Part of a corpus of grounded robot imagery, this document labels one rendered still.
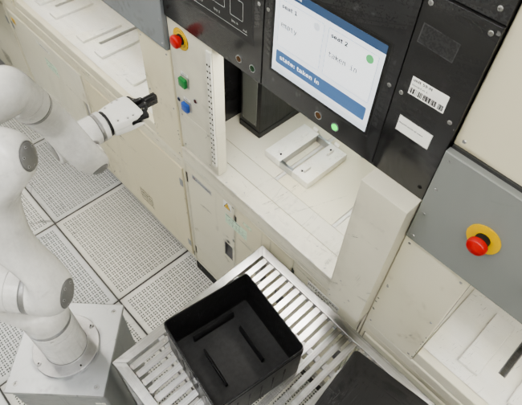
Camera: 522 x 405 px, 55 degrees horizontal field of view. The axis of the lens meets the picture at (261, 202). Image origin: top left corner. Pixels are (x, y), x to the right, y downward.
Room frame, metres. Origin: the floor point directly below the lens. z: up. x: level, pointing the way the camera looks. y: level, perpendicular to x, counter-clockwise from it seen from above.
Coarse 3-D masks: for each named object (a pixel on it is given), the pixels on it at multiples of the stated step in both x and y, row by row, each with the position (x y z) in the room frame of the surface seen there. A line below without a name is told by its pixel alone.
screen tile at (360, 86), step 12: (336, 36) 0.84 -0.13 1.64; (336, 48) 0.83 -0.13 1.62; (348, 48) 0.81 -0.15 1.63; (360, 48) 0.80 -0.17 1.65; (324, 60) 0.85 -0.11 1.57; (348, 60) 0.81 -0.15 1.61; (360, 60) 0.79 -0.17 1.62; (324, 72) 0.85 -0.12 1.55; (336, 72) 0.82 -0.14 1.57; (348, 72) 0.81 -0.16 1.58; (360, 72) 0.79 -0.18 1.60; (372, 72) 0.77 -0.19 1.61; (348, 84) 0.80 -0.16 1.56; (360, 84) 0.78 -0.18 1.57; (372, 84) 0.77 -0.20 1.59; (360, 96) 0.78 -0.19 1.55
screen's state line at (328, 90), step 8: (280, 56) 0.93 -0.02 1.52; (288, 64) 0.92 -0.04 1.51; (296, 64) 0.90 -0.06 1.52; (296, 72) 0.90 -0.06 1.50; (304, 72) 0.88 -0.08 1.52; (304, 80) 0.88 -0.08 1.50; (312, 80) 0.86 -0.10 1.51; (320, 80) 0.85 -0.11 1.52; (320, 88) 0.85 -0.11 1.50; (328, 88) 0.83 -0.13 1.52; (336, 88) 0.82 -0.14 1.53; (328, 96) 0.83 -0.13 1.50; (336, 96) 0.82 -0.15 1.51; (344, 96) 0.80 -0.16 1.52; (344, 104) 0.80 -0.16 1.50; (352, 104) 0.79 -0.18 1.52; (360, 104) 0.78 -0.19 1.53; (352, 112) 0.79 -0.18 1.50; (360, 112) 0.77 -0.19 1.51
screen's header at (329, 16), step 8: (296, 0) 0.91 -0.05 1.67; (304, 0) 0.90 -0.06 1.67; (312, 8) 0.88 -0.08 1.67; (320, 8) 0.87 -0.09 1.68; (328, 16) 0.85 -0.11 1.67; (336, 16) 0.84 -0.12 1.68; (336, 24) 0.84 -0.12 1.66; (344, 24) 0.83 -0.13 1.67; (352, 32) 0.81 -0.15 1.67; (360, 32) 0.80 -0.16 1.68; (368, 40) 0.79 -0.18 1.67; (376, 40) 0.78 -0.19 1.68; (376, 48) 0.77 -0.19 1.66; (384, 48) 0.76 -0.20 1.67
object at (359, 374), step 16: (352, 368) 0.47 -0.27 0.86; (368, 368) 0.48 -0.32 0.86; (336, 384) 0.43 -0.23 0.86; (352, 384) 0.43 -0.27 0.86; (368, 384) 0.43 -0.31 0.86; (384, 384) 0.44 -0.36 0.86; (400, 384) 0.44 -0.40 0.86; (320, 400) 0.39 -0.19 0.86; (336, 400) 0.39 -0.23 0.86; (352, 400) 0.39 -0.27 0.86; (368, 400) 0.39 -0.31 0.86; (384, 400) 0.39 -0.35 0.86; (400, 400) 0.40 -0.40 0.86; (416, 400) 0.40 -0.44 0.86
